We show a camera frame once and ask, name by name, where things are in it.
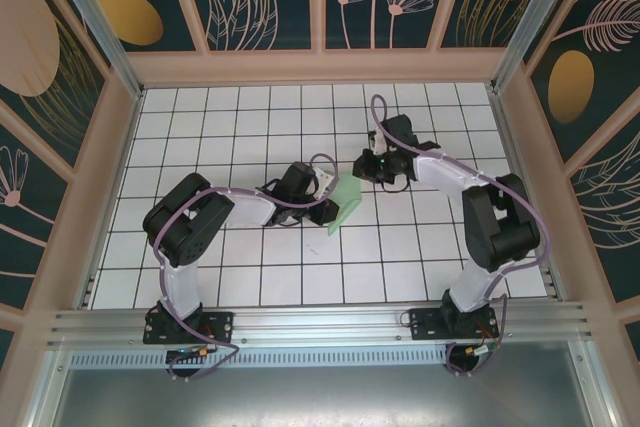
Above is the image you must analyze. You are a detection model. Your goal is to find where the grey metal sheet panel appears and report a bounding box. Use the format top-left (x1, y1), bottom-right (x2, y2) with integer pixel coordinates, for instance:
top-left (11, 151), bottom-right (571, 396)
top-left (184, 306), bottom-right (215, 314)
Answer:
top-left (29, 341), bottom-right (614, 427)

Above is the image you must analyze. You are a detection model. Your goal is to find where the aluminium side rail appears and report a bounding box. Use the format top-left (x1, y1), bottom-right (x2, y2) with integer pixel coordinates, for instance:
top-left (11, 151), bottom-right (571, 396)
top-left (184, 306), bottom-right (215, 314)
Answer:
top-left (486, 84), bottom-right (560, 299)
top-left (79, 89), bottom-right (147, 309)

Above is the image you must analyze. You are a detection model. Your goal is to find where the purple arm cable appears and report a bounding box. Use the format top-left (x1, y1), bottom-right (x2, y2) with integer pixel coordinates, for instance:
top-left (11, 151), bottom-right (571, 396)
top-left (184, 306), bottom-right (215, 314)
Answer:
top-left (153, 153), bottom-right (342, 383)
top-left (370, 94), bottom-right (546, 378)

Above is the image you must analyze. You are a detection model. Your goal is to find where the perforated metal cable duct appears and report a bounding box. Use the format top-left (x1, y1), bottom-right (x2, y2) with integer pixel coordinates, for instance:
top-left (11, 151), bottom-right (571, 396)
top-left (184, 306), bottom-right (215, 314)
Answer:
top-left (69, 350), bottom-right (451, 369)

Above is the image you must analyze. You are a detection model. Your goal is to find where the green cloth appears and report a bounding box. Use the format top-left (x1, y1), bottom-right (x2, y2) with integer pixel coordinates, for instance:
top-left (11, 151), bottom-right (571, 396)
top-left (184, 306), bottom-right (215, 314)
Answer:
top-left (325, 170), bottom-right (364, 238)

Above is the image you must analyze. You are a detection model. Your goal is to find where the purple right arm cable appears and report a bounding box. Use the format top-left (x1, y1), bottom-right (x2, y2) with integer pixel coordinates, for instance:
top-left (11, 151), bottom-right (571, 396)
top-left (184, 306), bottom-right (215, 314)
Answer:
top-left (370, 94), bottom-right (546, 378)

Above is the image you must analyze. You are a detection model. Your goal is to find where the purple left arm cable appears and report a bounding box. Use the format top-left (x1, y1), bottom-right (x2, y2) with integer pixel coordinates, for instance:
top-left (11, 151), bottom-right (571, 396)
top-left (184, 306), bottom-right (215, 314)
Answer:
top-left (153, 153), bottom-right (342, 383)

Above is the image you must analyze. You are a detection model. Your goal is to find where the aluminium frame post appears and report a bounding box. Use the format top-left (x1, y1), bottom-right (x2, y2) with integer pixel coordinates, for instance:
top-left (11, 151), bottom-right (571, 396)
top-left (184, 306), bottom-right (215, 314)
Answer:
top-left (491, 0), bottom-right (576, 94)
top-left (42, 0), bottom-right (145, 98)

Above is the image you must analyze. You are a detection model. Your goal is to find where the aluminium mounting rail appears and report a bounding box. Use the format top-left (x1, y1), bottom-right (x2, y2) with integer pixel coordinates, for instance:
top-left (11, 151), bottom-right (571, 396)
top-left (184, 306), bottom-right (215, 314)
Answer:
top-left (47, 300), bottom-right (594, 348)

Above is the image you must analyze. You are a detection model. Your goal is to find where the small connector with wires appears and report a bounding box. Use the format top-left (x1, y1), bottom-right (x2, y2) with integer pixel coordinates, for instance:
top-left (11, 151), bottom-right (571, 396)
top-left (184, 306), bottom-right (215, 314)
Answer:
top-left (166, 345), bottom-right (211, 362)
top-left (462, 334), bottom-right (501, 359)

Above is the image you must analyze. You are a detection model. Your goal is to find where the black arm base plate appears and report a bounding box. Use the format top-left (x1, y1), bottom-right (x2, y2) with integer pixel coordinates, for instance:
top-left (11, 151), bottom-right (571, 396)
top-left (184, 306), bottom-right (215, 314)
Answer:
top-left (408, 306), bottom-right (500, 342)
top-left (143, 309), bottom-right (235, 346)

